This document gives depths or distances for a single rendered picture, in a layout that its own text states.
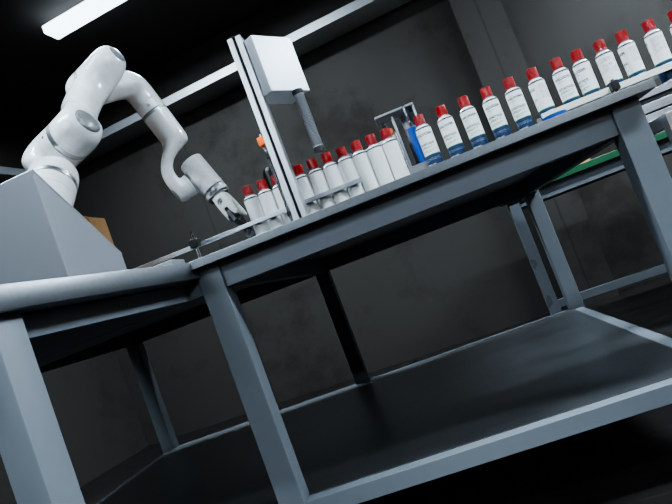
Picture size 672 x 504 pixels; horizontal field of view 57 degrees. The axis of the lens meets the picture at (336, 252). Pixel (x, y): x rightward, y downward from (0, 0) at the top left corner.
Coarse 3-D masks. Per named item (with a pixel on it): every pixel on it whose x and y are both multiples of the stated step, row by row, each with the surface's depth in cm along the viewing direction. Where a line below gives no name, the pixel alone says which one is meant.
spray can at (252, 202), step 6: (246, 186) 205; (246, 192) 205; (252, 192) 206; (246, 198) 205; (252, 198) 204; (258, 198) 206; (246, 204) 205; (252, 204) 204; (258, 204) 205; (252, 210) 204; (258, 210) 204; (252, 216) 204; (258, 216) 204; (264, 222) 204; (258, 228) 204; (264, 228) 204; (258, 234) 204
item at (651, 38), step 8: (648, 24) 186; (648, 32) 186; (656, 32) 184; (648, 40) 186; (656, 40) 184; (664, 40) 185; (648, 48) 187; (656, 48) 185; (664, 48) 184; (656, 56) 185; (664, 56) 184; (656, 64) 186; (664, 64) 184; (664, 72) 185; (664, 80) 185
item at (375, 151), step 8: (368, 136) 199; (368, 144) 199; (376, 144) 198; (368, 152) 199; (376, 152) 197; (376, 160) 197; (384, 160) 198; (376, 168) 198; (384, 168) 197; (376, 176) 200; (384, 176) 197; (392, 176) 198
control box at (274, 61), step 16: (256, 48) 188; (272, 48) 193; (288, 48) 198; (256, 64) 189; (272, 64) 191; (288, 64) 196; (272, 80) 188; (288, 80) 193; (304, 80) 199; (272, 96) 192; (288, 96) 197
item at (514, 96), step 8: (504, 80) 193; (512, 80) 192; (512, 88) 192; (520, 88) 192; (512, 96) 191; (520, 96) 191; (512, 104) 192; (520, 104) 191; (512, 112) 193; (520, 112) 191; (528, 112) 191; (520, 120) 191; (528, 120) 190; (520, 128) 192
